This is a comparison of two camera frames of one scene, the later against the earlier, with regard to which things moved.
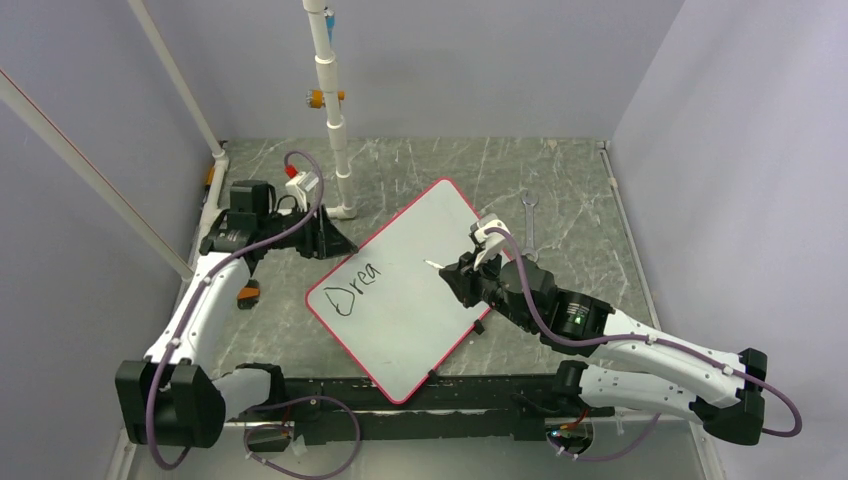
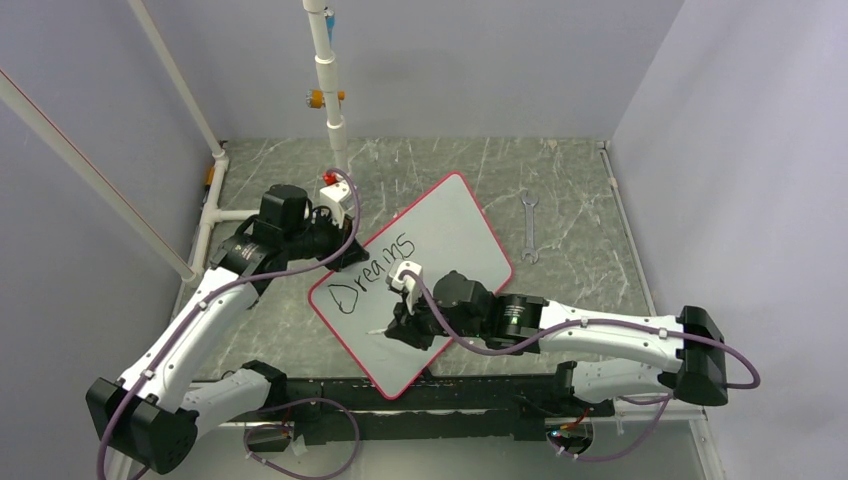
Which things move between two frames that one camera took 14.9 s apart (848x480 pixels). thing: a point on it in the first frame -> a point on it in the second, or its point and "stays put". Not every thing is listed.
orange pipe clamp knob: (315, 98) stays put
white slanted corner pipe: (192, 102) stays put
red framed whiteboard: (389, 306) stays put
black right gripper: (463, 278) -> (408, 328)
